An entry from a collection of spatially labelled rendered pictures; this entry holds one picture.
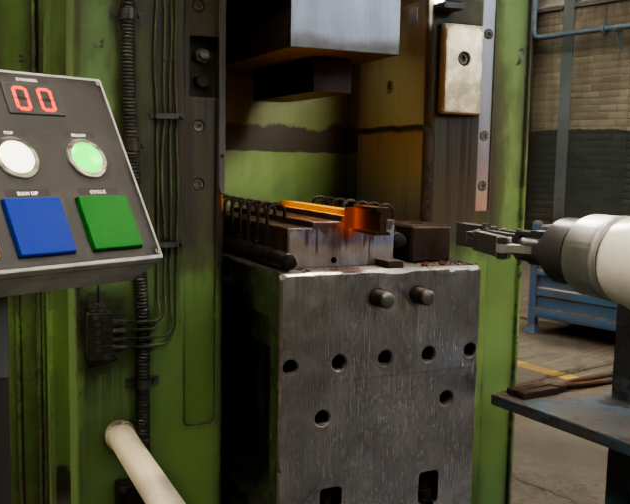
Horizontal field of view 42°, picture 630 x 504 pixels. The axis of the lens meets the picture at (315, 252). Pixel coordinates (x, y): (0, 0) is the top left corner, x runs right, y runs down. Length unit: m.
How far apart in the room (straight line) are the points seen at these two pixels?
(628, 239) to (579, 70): 9.73
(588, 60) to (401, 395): 9.23
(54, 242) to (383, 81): 0.95
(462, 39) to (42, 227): 0.93
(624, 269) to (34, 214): 0.66
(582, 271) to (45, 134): 0.67
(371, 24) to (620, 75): 8.87
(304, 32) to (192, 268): 0.44
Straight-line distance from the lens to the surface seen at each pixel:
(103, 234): 1.07
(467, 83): 1.65
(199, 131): 1.43
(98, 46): 1.39
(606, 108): 10.27
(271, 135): 1.83
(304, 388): 1.33
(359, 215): 1.36
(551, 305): 5.40
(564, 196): 10.56
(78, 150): 1.12
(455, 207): 1.66
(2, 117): 1.09
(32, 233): 1.02
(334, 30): 1.37
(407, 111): 1.69
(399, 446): 1.45
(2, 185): 1.04
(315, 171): 1.88
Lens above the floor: 1.10
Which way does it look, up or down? 7 degrees down
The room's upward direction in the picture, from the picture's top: 1 degrees clockwise
